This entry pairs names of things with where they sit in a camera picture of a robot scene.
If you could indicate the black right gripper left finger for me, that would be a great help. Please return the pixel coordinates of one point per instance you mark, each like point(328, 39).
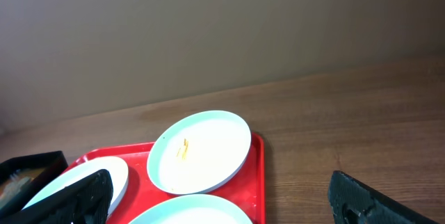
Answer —
point(85, 201)

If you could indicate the white plate with sauce smear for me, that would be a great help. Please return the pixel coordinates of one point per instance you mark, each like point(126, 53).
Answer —
point(193, 209)

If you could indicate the red plastic tray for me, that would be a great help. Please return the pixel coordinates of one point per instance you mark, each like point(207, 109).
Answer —
point(246, 189)

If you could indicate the black water tray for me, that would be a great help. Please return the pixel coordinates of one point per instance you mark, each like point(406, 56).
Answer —
point(23, 177)

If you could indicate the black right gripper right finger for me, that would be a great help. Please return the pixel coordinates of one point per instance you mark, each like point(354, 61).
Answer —
point(353, 202)

